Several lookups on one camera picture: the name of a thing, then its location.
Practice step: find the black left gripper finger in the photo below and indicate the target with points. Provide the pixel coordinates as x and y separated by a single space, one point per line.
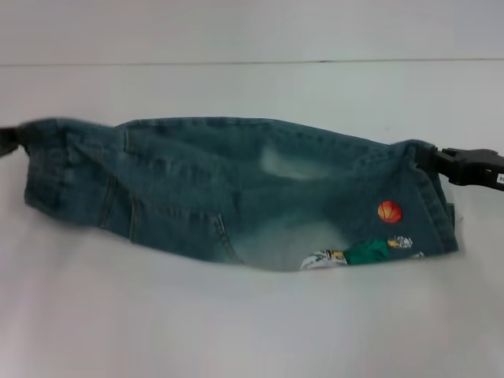
18 140

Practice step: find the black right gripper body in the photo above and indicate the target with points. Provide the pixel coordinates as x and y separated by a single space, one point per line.
472 165

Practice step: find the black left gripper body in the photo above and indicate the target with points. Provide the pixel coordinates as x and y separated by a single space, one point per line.
6 141

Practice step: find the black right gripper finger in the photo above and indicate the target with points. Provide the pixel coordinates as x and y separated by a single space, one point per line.
442 159

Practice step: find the blue denim shorts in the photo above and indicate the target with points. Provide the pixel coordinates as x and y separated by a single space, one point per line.
197 177

